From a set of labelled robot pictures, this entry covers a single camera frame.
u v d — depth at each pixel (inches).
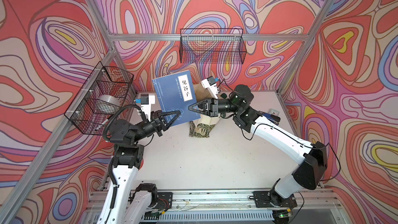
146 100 19.4
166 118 21.3
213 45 37.7
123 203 16.1
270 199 26.1
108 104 27.3
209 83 21.5
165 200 28.3
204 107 22.0
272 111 41.2
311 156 17.1
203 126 36.8
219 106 21.9
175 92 20.4
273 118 39.6
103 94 31.7
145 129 20.3
